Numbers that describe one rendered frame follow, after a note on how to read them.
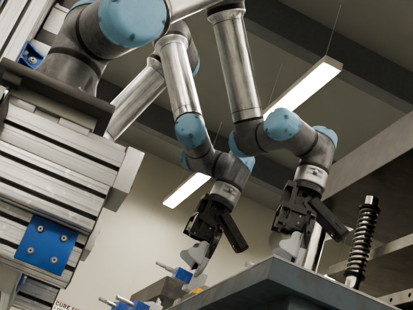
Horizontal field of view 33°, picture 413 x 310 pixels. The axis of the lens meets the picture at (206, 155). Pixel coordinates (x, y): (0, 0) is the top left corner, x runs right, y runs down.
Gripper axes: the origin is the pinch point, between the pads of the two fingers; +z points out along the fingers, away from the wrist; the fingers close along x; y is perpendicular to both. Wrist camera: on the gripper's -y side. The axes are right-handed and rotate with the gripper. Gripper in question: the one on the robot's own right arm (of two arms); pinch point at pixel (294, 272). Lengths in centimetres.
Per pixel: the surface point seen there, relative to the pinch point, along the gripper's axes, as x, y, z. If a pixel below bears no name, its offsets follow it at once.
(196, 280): -24.6, 18.6, 2.7
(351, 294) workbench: 47, 0, 16
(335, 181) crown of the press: -138, -32, -93
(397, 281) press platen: -128, -66, -54
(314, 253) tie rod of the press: -152, -34, -62
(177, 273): -23.8, 23.7, 2.8
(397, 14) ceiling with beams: -298, -79, -335
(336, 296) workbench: 48, 2, 17
